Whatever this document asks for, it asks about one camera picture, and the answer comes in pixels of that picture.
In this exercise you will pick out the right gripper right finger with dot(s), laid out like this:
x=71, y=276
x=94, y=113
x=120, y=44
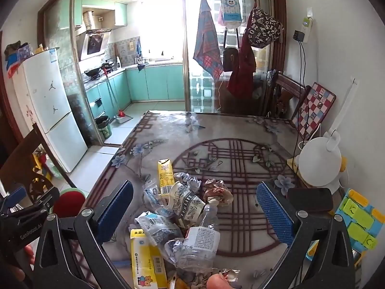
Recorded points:
x=319, y=254

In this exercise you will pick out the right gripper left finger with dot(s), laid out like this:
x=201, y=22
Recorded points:
x=66, y=243

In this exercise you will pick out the yellow white medicine box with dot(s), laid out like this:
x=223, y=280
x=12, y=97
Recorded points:
x=148, y=267

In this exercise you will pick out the plastic wrapper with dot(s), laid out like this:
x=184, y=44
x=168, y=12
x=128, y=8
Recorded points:
x=158, y=228

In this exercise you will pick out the clear plastic water bottle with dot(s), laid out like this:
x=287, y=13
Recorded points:
x=197, y=251

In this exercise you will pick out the brown red paper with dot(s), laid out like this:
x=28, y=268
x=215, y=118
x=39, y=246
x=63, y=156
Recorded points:
x=218, y=191

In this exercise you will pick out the black kitchen trash bin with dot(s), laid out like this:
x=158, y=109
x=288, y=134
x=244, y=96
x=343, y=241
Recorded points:
x=103, y=125

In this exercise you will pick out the teal kitchen cabinets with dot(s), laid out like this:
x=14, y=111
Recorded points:
x=153, y=83

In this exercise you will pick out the person's left hand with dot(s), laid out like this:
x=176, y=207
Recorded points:
x=15, y=274

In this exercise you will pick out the person's right hand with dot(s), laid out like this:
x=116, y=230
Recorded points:
x=217, y=281

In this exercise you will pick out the red bin with green rim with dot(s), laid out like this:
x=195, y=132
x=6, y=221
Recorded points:
x=69, y=204

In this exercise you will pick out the blue yellow toy board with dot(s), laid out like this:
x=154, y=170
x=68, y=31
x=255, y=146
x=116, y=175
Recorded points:
x=363, y=222

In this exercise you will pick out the dark carved wooden chair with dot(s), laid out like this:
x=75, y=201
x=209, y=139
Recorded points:
x=19, y=169

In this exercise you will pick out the black phone red case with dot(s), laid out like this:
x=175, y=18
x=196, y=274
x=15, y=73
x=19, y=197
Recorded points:
x=311, y=200

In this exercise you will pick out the white round desk fan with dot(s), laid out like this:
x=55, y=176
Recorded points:
x=320, y=161

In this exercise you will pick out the white refrigerator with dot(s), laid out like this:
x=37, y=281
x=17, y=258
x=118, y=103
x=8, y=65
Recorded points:
x=43, y=101

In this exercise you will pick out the yellow juice carton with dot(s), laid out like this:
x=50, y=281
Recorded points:
x=165, y=174

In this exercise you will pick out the red mop with dustpan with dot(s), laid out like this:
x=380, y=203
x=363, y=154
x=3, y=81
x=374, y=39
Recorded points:
x=120, y=116

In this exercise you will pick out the floral patterned tablecloth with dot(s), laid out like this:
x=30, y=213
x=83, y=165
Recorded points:
x=241, y=151

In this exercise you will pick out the checkered seat cushion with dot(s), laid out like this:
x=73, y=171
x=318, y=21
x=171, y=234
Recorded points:
x=313, y=109

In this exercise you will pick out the black wok on stove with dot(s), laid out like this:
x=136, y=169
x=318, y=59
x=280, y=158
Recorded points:
x=93, y=72

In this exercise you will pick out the range hood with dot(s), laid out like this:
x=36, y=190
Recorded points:
x=92, y=43

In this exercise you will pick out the dark red hanging garment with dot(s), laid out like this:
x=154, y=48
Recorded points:
x=241, y=84

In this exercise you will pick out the plaid hanging cloth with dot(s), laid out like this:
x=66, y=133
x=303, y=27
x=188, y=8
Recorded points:
x=206, y=52

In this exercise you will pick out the black white patterned bag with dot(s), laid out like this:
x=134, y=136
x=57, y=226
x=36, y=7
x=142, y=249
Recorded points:
x=263, y=29

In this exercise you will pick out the blue white hanging bag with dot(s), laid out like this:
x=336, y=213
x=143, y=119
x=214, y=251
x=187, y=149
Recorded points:
x=231, y=12

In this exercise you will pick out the dark wooden chair by wall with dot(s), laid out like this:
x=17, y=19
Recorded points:
x=282, y=96

